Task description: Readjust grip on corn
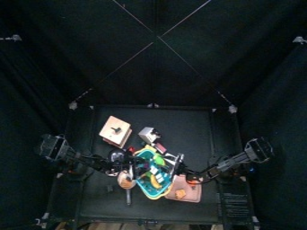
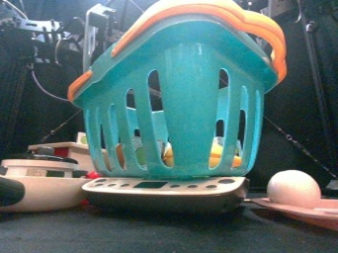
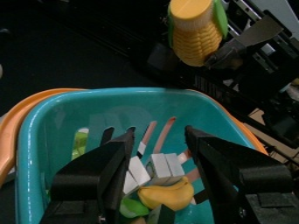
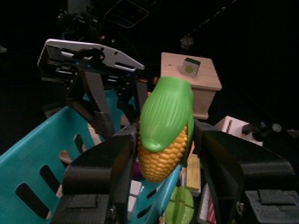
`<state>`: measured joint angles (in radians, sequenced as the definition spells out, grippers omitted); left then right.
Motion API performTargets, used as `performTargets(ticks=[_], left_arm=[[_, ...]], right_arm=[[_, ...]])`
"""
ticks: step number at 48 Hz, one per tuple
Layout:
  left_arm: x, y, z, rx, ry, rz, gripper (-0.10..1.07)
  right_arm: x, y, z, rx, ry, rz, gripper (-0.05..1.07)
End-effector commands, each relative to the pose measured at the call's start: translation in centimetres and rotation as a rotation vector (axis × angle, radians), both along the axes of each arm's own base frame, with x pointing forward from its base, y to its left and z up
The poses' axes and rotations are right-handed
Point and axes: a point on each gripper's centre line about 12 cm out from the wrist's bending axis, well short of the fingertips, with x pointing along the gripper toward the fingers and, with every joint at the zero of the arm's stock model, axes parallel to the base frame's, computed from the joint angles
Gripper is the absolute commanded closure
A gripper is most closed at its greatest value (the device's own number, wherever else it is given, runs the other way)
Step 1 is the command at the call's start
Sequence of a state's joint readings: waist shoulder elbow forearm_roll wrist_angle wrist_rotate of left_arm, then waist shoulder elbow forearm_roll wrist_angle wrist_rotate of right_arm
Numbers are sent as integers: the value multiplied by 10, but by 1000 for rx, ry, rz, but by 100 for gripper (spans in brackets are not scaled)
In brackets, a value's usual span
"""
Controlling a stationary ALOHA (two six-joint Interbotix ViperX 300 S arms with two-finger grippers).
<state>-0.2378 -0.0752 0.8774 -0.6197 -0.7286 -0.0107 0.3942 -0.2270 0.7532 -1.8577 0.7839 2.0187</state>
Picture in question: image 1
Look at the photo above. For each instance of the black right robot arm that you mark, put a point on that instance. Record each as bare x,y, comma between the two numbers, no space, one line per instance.
240,158

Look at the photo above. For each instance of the pink cutting board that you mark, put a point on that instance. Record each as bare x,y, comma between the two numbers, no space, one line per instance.
191,193

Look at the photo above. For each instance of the teal plastic basket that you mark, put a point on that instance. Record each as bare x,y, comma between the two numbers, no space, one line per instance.
150,191

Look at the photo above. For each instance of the wooden spoon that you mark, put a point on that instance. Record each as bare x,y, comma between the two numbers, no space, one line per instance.
126,181

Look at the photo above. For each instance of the orange toy food piece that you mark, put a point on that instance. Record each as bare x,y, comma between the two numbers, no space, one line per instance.
181,194

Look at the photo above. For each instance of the white frame bracket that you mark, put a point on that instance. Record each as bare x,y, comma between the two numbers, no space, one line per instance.
73,105
233,108
153,105
17,38
300,39

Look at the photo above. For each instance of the small red toy piece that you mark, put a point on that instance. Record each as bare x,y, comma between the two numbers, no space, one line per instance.
131,149

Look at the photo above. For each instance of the wooden box with black knob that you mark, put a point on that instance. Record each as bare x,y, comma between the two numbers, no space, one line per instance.
114,131

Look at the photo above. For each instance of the dark red toy block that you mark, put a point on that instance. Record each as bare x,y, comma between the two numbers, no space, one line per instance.
161,148

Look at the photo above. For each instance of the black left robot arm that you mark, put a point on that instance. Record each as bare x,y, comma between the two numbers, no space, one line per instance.
65,151

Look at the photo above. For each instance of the grey white toy cube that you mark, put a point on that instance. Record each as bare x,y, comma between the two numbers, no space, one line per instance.
147,134

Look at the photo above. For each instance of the yellow toy banana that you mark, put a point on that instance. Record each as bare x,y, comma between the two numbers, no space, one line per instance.
155,182

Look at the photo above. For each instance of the white toy carton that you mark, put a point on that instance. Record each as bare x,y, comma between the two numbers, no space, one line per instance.
157,174

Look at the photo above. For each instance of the green toy vegetable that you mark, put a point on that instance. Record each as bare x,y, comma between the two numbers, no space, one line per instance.
159,159

